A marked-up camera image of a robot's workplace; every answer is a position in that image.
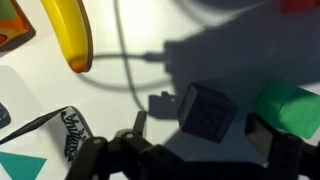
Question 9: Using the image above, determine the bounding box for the grey building block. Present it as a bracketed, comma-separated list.
[176, 82, 239, 144]

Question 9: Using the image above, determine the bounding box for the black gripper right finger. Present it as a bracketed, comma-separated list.
[244, 112, 320, 180]

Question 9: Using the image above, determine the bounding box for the purple picture cube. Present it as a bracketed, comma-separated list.
[0, 0, 37, 53]

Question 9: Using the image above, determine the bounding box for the green building block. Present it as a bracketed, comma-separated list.
[254, 78, 320, 140]

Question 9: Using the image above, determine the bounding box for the orange red building block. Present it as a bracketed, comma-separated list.
[279, 0, 320, 14]

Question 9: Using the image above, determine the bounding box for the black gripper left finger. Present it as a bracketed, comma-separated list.
[64, 110, 188, 180]

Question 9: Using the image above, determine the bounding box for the yellow banana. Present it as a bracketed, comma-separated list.
[40, 0, 94, 74]

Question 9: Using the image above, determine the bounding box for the teal triangle picture cube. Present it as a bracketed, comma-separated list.
[0, 105, 95, 180]

